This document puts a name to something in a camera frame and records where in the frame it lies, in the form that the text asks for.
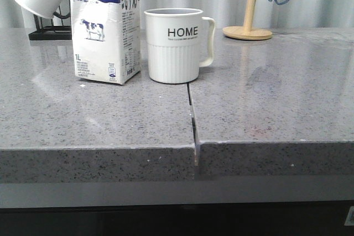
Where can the white HOME cup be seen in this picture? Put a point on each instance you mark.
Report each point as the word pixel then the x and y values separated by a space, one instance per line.
pixel 174 42

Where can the white blue milk carton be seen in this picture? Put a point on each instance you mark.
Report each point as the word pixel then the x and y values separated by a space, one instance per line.
pixel 106 39

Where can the wooden mug tree stand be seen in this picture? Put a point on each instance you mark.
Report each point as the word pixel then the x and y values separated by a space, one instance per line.
pixel 247 31

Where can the white label sticker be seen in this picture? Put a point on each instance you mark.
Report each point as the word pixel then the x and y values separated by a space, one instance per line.
pixel 350 217

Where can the black wire mug rack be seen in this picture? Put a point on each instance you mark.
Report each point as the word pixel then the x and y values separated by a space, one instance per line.
pixel 51 32

